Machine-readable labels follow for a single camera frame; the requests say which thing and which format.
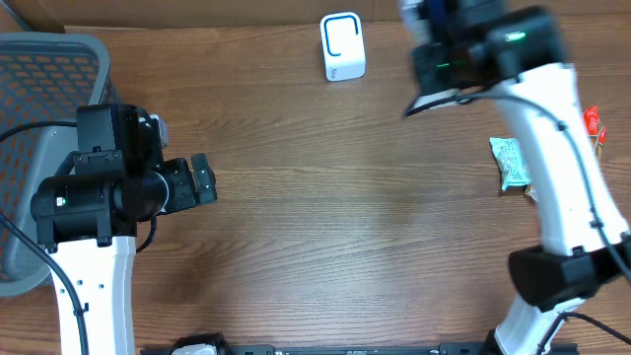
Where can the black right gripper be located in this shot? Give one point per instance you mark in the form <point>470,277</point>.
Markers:
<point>431,69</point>

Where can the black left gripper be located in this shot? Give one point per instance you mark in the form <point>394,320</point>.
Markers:
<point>201,178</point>

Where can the teal snack packet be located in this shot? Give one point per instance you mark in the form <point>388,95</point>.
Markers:
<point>511,163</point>

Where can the orange spaghetti packet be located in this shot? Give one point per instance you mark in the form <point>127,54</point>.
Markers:
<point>594,128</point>

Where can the white tube gold cap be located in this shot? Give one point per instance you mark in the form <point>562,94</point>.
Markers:
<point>423,19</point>

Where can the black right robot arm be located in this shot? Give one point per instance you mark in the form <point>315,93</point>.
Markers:
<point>581,248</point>

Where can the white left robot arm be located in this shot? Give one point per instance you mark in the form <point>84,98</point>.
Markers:
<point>87,217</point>

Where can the white barcode scanner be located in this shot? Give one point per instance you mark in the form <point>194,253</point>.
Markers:
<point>343,46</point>

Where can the grey plastic mesh basket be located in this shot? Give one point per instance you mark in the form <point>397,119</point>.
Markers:
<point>44,79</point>

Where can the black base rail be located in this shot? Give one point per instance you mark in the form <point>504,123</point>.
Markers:
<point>215,343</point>

